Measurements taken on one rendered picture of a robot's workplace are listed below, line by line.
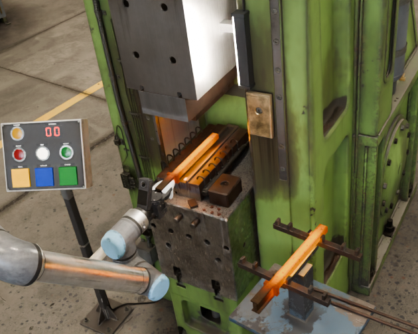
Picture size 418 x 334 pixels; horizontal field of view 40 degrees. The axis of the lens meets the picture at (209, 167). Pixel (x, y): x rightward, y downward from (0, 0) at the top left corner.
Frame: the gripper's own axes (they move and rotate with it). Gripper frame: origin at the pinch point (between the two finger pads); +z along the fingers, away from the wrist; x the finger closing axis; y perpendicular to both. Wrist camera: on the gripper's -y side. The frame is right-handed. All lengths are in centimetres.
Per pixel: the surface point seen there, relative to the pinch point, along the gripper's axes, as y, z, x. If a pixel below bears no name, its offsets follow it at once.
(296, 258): 2, -16, 58
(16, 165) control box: 0, -16, -65
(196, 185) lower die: 5.9, 7.1, 6.2
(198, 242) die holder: 29.6, 0.7, 7.8
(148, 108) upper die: -24.6, 7.6, -9.8
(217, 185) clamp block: 6.9, 10.8, 13.4
